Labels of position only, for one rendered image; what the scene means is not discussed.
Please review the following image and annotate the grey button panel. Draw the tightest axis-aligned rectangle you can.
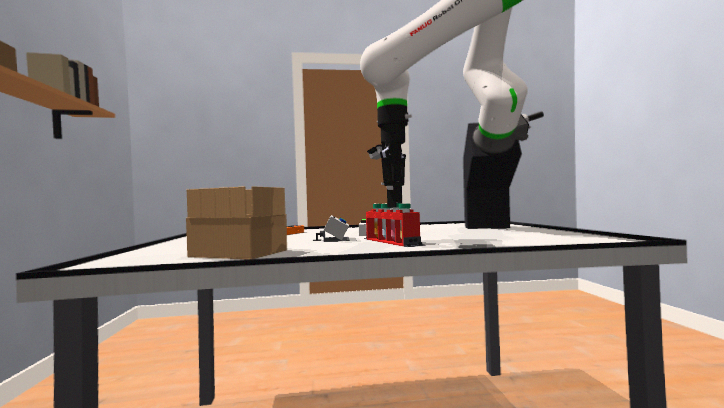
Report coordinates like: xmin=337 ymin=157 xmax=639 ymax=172
xmin=313 ymin=215 xmax=350 ymax=242

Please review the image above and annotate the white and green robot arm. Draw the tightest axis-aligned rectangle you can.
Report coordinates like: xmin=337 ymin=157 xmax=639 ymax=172
xmin=360 ymin=0 xmax=544 ymax=153

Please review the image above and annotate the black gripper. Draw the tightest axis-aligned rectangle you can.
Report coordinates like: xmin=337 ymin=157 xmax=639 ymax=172
xmin=380 ymin=124 xmax=406 ymax=207

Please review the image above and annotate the orange pocket multimeter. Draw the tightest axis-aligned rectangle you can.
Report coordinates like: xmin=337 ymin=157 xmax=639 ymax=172
xmin=287 ymin=225 xmax=304 ymax=235

